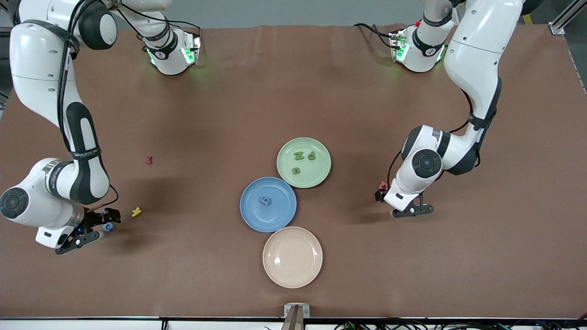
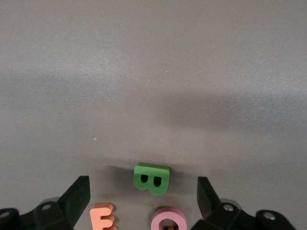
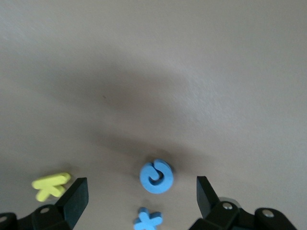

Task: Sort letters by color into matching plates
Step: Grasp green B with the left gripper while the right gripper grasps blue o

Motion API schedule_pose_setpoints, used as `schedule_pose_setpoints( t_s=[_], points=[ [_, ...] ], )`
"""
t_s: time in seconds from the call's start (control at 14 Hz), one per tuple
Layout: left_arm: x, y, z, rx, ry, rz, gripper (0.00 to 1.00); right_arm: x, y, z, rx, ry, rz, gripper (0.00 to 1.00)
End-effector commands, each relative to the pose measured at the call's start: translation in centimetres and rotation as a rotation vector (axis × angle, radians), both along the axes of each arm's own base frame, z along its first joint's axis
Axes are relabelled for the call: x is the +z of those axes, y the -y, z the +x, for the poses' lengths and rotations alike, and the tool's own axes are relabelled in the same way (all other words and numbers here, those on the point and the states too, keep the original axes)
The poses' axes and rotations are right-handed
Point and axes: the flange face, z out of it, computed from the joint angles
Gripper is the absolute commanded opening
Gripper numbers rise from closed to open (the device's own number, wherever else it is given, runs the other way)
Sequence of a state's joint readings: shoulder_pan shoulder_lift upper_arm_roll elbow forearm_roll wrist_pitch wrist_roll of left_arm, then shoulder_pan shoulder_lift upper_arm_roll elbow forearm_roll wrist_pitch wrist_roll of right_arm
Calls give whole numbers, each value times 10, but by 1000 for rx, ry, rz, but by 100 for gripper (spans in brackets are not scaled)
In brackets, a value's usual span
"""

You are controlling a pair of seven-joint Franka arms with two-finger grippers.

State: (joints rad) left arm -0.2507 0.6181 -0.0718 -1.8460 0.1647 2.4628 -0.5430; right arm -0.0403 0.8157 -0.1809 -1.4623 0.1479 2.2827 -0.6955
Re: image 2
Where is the green foam letter B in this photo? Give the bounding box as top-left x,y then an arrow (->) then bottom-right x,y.
133,162 -> 170,195

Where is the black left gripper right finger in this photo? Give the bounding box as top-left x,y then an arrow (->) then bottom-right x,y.
191,176 -> 297,230

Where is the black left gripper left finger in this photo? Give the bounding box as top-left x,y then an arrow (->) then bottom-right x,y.
0,175 -> 91,230

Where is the brown table mat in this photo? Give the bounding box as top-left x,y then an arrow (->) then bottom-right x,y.
0,0 -> 307,230

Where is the pink foam letter Q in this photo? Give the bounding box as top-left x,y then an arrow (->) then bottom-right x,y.
150,206 -> 187,230

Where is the orange foam letter E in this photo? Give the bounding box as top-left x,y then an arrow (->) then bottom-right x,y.
90,203 -> 118,230

